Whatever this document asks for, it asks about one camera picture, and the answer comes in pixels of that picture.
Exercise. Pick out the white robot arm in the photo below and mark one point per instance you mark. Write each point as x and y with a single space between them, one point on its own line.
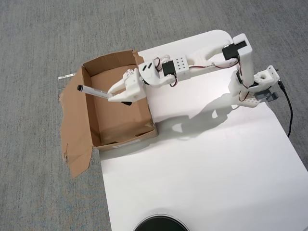
245 62

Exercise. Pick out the black round disc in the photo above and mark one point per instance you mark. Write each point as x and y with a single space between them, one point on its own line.
160 223

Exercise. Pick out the open brown cardboard box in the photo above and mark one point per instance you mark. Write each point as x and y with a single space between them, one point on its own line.
120 120

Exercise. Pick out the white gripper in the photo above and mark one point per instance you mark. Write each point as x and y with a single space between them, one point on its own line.
132 87

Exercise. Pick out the white paper strip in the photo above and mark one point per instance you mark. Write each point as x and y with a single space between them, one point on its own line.
67 76

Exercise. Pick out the white marker pen black cap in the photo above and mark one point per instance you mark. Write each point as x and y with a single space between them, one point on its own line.
93 91

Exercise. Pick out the grey table clamp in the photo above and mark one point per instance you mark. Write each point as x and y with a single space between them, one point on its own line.
267 95

